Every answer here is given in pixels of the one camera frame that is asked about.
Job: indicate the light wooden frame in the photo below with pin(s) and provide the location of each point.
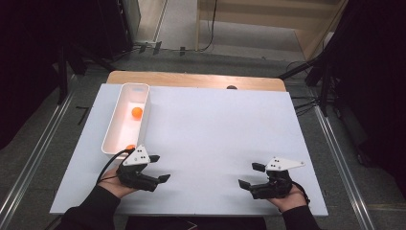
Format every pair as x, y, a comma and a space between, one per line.
255, 17

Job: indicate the metal floor rail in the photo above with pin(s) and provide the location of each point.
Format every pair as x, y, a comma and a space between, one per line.
32, 156
344, 172

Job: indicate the person's right hand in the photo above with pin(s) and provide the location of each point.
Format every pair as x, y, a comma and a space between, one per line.
287, 202

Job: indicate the black metal stand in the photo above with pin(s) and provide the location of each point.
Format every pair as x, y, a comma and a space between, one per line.
325, 92
63, 80

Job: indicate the dark round table grommet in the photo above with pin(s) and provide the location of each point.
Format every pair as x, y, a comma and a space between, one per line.
232, 87

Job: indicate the white plastic bin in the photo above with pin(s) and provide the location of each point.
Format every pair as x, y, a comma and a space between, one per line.
127, 134

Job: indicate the person's left hand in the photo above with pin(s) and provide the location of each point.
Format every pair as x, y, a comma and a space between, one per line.
113, 185

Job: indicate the black curtain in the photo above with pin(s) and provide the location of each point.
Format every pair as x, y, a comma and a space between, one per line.
28, 64
376, 80

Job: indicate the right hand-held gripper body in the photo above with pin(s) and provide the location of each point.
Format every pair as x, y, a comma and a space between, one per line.
274, 187

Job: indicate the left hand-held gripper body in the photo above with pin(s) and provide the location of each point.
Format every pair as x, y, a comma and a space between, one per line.
135, 177

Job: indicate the orange table tennis ball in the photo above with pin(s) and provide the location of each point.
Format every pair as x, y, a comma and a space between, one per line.
137, 112
130, 147

